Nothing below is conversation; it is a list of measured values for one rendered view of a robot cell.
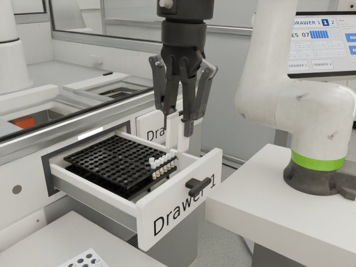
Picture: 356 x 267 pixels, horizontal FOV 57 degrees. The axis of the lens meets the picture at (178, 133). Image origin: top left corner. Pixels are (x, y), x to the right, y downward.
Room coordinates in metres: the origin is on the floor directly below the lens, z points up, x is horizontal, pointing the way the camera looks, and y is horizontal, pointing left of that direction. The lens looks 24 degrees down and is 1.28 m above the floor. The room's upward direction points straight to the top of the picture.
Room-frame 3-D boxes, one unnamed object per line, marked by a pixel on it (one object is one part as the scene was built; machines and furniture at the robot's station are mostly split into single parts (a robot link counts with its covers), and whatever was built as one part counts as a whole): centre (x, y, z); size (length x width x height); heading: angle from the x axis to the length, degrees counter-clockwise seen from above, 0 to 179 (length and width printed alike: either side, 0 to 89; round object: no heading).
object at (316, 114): (0.73, -0.33, 0.99); 0.16 x 0.13 x 0.19; 49
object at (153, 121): (1.03, 0.03, 0.87); 0.29 x 0.02 x 0.11; 143
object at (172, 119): (0.57, 0.01, 1.04); 0.03 x 0.01 x 0.07; 145
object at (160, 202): (0.60, -0.02, 0.87); 0.29 x 0.02 x 0.11; 143
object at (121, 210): (0.73, 0.15, 0.86); 0.40 x 0.26 x 0.06; 53
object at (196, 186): (0.59, -0.04, 0.91); 0.07 x 0.04 x 0.01; 143
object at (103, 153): (0.72, 0.14, 0.87); 0.22 x 0.18 x 0.06; 53
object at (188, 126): (0.55, -0.03, 1.06); 0.03 x 0.01 x 0.05; 55
